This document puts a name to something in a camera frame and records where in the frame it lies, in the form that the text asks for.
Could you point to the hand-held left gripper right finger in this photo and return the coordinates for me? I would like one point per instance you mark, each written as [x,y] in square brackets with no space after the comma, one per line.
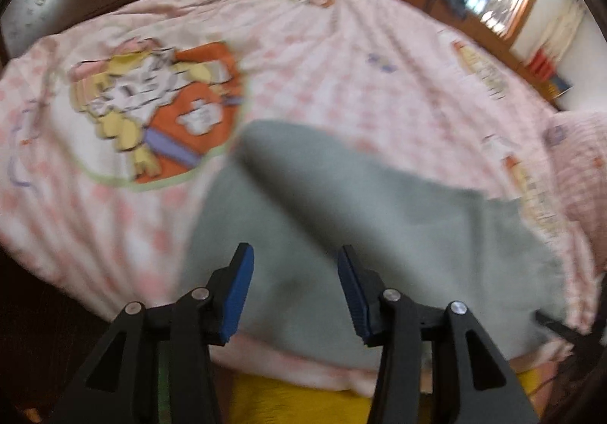
[353,293]

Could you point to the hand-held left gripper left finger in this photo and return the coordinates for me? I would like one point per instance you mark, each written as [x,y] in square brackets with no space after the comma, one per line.
[239,284]

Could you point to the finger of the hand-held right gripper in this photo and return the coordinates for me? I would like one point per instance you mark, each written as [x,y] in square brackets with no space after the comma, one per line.
[564,327]

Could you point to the grey pants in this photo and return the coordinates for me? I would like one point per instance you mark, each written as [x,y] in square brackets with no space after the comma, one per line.
[379,225]

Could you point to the yellow fleece blanket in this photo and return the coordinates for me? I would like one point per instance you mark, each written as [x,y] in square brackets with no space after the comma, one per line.
[294,400]

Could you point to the pink checkered pillow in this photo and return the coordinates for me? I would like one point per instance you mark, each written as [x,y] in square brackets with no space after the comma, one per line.
[583,158]

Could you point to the pink checkered printed blanket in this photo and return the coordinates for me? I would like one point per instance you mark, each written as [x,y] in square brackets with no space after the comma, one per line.
[332,73]

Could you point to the white and red curtain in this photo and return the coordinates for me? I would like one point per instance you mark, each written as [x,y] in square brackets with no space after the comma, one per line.
[555,40]

